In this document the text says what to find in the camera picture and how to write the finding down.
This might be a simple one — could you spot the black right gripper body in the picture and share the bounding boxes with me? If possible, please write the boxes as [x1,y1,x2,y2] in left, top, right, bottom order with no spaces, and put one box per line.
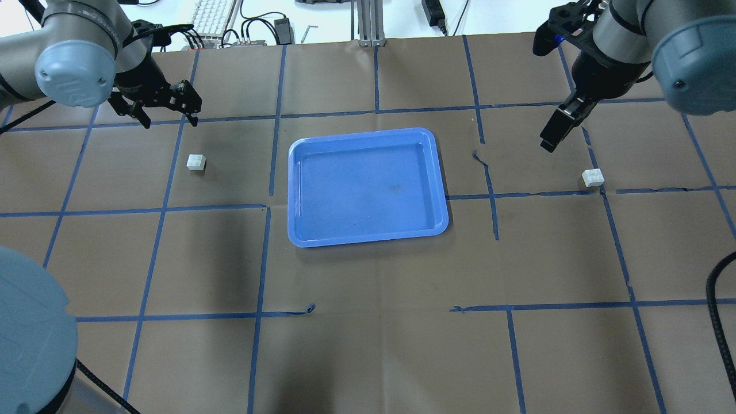
[532,2,619,125]

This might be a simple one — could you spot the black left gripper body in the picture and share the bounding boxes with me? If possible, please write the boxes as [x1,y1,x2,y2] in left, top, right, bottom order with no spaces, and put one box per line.
[109,21,202,116]

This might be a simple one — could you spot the white block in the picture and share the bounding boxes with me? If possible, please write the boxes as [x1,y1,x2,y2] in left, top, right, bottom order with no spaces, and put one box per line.
[581,168,605,188]
[186,153,207,172]

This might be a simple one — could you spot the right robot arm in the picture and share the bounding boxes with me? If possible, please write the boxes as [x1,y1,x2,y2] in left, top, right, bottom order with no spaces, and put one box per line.
[532,1,735,152]

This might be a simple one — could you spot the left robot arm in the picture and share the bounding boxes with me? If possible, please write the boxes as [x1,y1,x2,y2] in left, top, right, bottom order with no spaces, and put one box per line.
[1,1,202,128]

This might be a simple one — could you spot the blue plastic tray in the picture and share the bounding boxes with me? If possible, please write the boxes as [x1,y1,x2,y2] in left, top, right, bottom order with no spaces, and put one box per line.
[287,128,450,248]

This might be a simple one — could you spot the white keyboard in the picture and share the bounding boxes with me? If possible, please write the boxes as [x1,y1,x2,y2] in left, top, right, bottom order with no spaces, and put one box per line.
[190,1,239,40]

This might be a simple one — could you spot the black power adapter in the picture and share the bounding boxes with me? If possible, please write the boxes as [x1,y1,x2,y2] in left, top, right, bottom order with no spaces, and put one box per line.
[420,0,448,36]

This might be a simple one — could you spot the aluminium frame post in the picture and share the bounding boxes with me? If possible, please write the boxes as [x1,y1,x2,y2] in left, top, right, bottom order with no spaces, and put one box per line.
[354,1,386,48]

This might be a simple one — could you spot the black corrugated cable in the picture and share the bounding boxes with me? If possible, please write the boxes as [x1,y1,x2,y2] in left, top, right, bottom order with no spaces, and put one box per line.
[706,251,736,403]

